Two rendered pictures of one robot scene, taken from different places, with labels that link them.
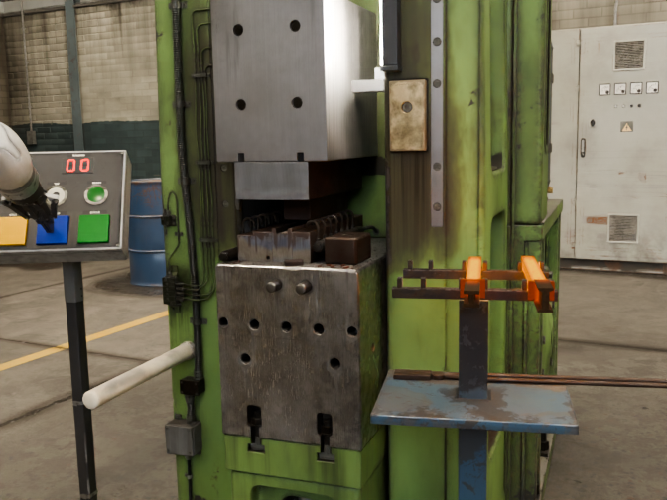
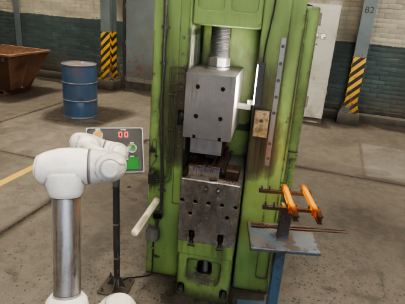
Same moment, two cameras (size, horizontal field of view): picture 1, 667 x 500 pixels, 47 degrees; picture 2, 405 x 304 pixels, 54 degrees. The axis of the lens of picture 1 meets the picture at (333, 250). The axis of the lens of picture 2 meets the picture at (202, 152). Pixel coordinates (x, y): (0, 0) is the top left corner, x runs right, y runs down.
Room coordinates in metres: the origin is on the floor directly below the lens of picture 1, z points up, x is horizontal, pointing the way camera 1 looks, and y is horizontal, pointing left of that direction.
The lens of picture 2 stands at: (-0.39, 0.59, 1.94)
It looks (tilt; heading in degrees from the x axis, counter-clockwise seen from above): 20 degrees down; 349
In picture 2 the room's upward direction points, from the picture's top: 4 degrees clockwise
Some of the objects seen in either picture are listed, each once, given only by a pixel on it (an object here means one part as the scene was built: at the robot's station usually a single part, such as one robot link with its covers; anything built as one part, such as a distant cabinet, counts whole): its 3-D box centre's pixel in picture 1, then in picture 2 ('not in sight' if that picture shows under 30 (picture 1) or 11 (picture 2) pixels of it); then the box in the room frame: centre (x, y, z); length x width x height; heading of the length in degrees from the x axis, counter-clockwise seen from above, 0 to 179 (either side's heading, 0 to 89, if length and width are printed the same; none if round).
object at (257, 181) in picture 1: (303, 176); (211, 137); (2.09, 0.08, 1.12); 0.42 x 0.20 x 0.10; 160
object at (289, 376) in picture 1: (327, 328); (214, 195); (2.08, 0.02, 0.69); 0.56 x 0.38 x 0.45; 160
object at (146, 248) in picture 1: (161, 230); (79, 89); (6.58, 1.49, 0.44); 0.59 x 0.59 x 0.88
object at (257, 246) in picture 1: (305, 234); (210, 159); (2.09, 0.08, 0.96); 0.42 x 0.20 x 0.09; 160
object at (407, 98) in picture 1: (407, 115); (260, 123); (1.90, -0.19, 1.27); 0.09 x 0.02 x 0.17; 70
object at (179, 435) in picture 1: (184, 437); (152, 233); (2.12, 0.45, 0.36); 0.09 x 0.07 x 0.12; 70
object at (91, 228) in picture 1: (93, 229); (132, 163); (1.89, 0.60, 1.01); 0.07 x 0.05 x 0.07; 95
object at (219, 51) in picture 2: not in sight; (220, 36); (2.13, 0.06, 1.76); 0.15 x 0.14 x 0.40; 160
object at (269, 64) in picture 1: (316, 82); (220, 101); (2.07, 0.04, 1.37); 0.42 x 0.39 x 0.40; 160
